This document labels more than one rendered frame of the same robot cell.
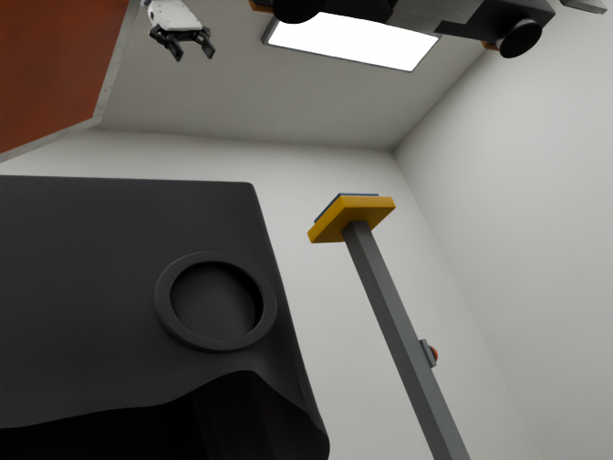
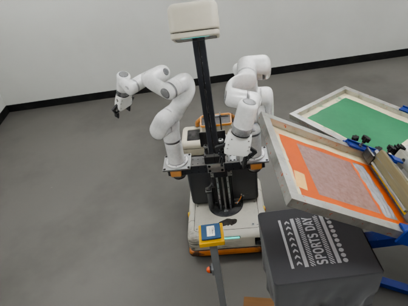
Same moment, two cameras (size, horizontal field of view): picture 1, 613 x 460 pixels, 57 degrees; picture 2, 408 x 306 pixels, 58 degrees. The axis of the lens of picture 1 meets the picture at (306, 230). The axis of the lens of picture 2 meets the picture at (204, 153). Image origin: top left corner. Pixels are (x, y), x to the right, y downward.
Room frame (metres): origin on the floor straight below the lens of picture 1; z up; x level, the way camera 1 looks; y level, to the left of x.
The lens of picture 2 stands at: (1.96, 0.81, 2.43)
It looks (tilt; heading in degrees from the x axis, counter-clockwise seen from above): 36 degrees down; 222
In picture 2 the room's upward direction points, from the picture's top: 9 degrees counter-clockwise
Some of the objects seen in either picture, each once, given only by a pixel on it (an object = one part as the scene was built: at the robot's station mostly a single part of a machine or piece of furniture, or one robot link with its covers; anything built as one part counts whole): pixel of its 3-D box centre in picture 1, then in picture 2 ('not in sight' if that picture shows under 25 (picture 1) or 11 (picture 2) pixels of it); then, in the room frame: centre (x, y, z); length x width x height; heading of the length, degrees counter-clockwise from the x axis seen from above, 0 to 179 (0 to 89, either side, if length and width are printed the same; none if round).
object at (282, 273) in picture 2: not in sight; (314, 239); (0.78, 0.38, 0.95); 0.48 x 0.44 x 0.01; 130
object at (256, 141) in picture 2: not in sight; (252, 142); (0.52, -0.11, 1.21); 0.16 x 0.13 x 0.15; 36
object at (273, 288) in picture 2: (230, 363); (268, 271); (0.93, 0.20, 0.74); 0.45 x 0.03 x 0.43; 40
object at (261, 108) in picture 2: not in sight; (252, 119); (0.53, -0.10, 1.37); 0.13 x 0.10 x 0.16; 121
